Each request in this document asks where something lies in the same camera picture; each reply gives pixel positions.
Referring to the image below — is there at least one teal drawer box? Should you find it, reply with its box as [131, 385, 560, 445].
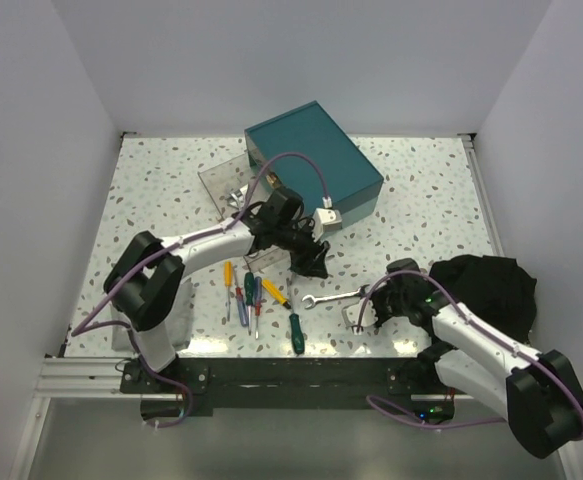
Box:
[244, 101, 384, 227]

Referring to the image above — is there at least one yellow handled screwdriver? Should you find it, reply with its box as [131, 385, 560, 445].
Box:
[224, 261, 233, 321]

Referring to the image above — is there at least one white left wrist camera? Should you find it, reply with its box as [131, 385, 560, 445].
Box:
[313, 208, 343, 239]

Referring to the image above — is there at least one aluminium frame rail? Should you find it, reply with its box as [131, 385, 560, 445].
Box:
[34, 355, 127, 399]

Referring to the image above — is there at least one dark green screwdriver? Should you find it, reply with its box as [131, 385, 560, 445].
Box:
[244, 271, 255, 306]

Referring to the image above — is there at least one red handled adjustable wrench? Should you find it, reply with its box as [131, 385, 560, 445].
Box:
[227, 185, 249, 209]

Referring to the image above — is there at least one black cloth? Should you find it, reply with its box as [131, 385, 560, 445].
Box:
[429, 255, 537, 343]

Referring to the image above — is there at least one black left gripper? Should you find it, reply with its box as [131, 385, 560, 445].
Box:
[275, 219, 330, 279]

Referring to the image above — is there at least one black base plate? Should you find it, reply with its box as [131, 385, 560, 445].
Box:
[120, 357, 451, 416]

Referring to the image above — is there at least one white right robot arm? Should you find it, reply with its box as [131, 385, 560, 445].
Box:
[362, 255, 583, 459]

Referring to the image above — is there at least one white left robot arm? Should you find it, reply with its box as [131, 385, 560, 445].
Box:
[104, 187, 342, 392]

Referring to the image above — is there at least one long green handled screwdriver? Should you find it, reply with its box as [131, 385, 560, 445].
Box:
[285, 277, 306, 356]

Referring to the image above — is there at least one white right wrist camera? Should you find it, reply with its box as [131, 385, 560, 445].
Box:
[342, 299, 377, 335]

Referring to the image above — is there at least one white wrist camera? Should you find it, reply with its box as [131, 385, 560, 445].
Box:
[313, 208, 343, 239]
[342, 299, 377, 335]

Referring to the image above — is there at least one yellow black screwdriver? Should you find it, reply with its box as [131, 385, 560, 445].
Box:
[262, 279, 292, 310]

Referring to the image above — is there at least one silver end spanner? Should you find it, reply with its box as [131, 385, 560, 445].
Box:
[301, 284, 369, 310]

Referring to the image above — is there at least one blue handled screwdriver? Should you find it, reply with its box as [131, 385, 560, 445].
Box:
[253, 276, 263, 340]

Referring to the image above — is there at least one grey cloth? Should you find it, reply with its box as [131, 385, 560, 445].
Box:
[111, 278, 195, 352]

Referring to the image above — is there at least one clear plastic drawer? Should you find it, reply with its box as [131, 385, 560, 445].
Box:
[198, 152, 288, 271]

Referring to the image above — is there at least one small red screwdriver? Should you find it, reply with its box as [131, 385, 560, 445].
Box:
[235, 286, 249, 327]

